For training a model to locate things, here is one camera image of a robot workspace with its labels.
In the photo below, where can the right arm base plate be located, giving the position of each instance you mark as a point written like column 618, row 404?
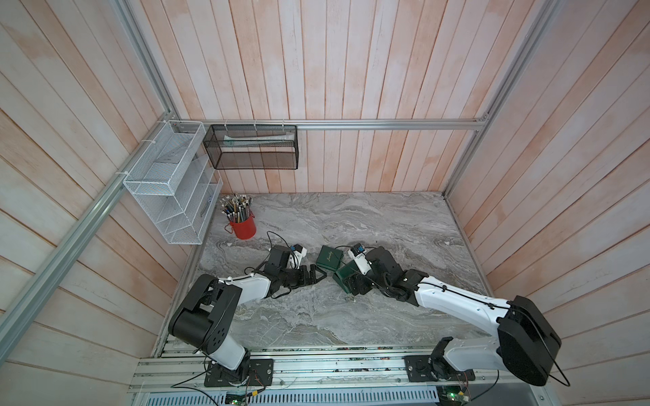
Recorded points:
column 425, row 368

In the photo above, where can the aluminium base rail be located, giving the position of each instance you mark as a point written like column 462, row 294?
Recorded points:
column 293, row 368

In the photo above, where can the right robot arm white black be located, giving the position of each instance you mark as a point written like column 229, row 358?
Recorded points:
column 517, row 339

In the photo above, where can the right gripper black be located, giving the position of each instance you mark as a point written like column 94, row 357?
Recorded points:
column 358, row 279

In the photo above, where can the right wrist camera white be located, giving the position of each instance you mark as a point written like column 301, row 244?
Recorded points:
column 358, row 254

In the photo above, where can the red pencil cup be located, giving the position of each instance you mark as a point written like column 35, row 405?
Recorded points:
column 245, row 230

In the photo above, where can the pencils bundle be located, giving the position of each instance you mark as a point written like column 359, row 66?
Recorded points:
column 237, row 208

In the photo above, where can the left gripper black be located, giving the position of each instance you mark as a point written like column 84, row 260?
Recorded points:
column 311, row 279

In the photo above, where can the aluminium frame rail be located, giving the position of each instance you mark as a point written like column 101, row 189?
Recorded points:
column 346, row 124

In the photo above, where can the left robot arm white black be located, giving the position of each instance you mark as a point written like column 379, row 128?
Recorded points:
column 204, row 317

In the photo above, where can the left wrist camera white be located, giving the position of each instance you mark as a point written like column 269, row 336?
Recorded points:
column 296, row 256

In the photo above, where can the white wire mesh shelf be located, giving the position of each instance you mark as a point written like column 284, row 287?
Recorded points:
column 173, row 183

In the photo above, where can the black mesh basket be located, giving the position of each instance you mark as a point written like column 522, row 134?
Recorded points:
column 252, row 147

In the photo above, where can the left green jewelry box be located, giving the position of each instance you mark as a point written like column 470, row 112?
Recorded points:
column 329, row 258

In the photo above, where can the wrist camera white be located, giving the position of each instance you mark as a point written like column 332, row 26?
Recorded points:
column 358, row 254
column 296, row 256

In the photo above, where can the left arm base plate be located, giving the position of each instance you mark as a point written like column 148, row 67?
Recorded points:
column 256, row 372

